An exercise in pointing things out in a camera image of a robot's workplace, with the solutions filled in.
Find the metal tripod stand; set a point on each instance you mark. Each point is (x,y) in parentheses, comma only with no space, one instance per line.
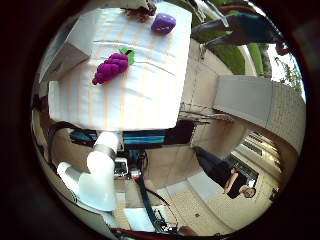
(203,13)

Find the metal grate bench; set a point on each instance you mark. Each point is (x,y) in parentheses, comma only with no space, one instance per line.
(200,115)

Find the small grey control box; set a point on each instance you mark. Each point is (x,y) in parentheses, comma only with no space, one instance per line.
(121,167)

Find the white orange striped tablecloth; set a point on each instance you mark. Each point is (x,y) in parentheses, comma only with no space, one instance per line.
(140,83)

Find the leopard print plush toy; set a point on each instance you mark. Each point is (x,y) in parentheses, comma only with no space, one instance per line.
(141,13)

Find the person in blue top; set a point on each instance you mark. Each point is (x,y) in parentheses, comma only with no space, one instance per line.
(246,28)

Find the person in black clothes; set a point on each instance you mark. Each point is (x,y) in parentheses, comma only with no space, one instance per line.
(220,171)

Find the purple cube plush toy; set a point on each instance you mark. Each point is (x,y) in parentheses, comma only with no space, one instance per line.
(163,23)

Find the white container box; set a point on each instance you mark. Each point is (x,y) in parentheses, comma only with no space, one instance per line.
(66,50)

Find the purple grape plush toy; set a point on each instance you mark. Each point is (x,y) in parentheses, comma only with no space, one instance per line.
(111,67)

